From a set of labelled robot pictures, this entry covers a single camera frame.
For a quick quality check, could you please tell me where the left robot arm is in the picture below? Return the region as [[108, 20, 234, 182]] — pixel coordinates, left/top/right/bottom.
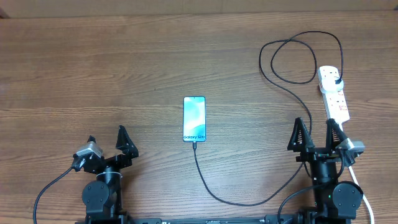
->
[[82, 125, 139, 224]]

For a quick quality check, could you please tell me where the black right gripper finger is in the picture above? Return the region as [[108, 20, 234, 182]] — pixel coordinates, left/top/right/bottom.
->
[[325, 118, 348, 151], [287, 117, 315, 152]]

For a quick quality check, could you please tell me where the white power extension strip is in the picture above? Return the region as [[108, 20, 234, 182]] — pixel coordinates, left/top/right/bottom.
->
[[317, 65, 350, 129]]

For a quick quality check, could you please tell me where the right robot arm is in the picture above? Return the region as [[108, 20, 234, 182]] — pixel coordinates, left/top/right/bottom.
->
[[277, 118, 365, 224]]

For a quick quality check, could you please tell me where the white power strip cord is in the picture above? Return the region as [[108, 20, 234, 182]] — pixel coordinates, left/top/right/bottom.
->
[[338, 123, 375, 224]]

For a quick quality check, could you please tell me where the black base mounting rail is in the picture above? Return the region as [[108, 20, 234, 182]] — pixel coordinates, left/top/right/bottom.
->
[[74, 213, 352, 224]]

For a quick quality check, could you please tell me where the white charger plug adapter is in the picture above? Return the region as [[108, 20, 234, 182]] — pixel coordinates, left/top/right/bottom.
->
[[319, 77, 344, 94]]

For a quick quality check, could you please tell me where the Samsung Galaxy smartphone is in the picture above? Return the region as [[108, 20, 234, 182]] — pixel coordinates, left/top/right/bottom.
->
[[183, 96, 206, 142]]

